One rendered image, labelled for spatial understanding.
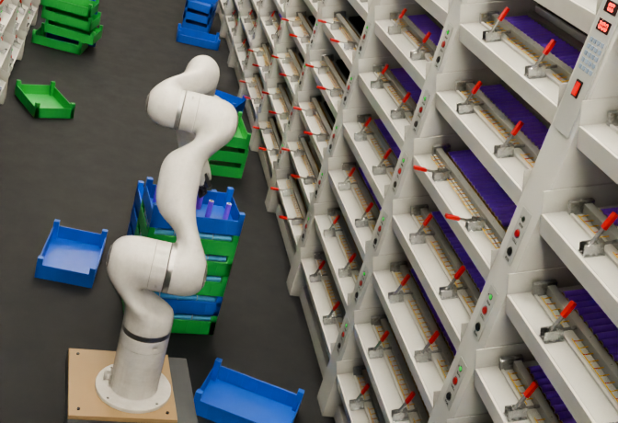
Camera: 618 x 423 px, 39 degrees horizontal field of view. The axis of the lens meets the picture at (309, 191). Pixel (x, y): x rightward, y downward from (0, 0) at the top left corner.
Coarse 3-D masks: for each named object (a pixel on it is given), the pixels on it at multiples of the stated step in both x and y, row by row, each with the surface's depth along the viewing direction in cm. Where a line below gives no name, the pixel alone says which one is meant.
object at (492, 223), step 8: (440, 152) 235; (440, 160) 234; (448, 160) 230; (448, 168) 227; (456, 168) 225; (456, 176) 221; (464, 184) 217; (456, 192) 216; (464, 192) 216; (472, 192) 213; (472, 200) 211; (480, 200) 209; (480, 208) 206; (488, 216) 202; (488, 224) 201; (496, 224) 198; (496, 232) 196; (504, 232) 195; (496, 248) 192
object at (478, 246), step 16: (416, 144) 238; (432, 144) 238; (448, 144) 238; (464, 144) 240; (416, 160) 237; (432, 160) 236; (432, 192) 224; (448, 192) 219; (448, 208) 212; (464, 208) 211; (464, 224) 204; (464, 240) 201; (480, 240) 197; (480, 256) 191; (496, 256) 185; (480, 272) 193
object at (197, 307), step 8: (216, 296) 294; (176, 304) 289; (184, 304) 290; (192, 304) 291; (200, 304) 292; (208, 304) 293; (216, 304) 294; (176, 312) 291; (184, 312) 292; (192, 312) 293; (200, 312) 294; (208, 312) 294; (216, 312) 295
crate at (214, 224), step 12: (144, 192) 286; (216, 192) 296; (228, 192) 296; (144, 204) 284; (156, 204) 270; (204, 204) 297; (216, 204) 298; (156, 216) 272; (204, 216) 289; (216, 216) 291; (240, 216) 280; (168, 228) 275; (204, 228) 279; (216, 228) 280; (228, 228) 281; (240, 228) 282
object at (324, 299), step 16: (304, 256) 330; (320, 256) 329; (304, 272) 323; (320, 272) 320; (320, 288) 312; (336, 288) 308; (320, 304) 303; (336, 304) 291; (320, 320) 295; (336, 320) 293; (336, 336) 287
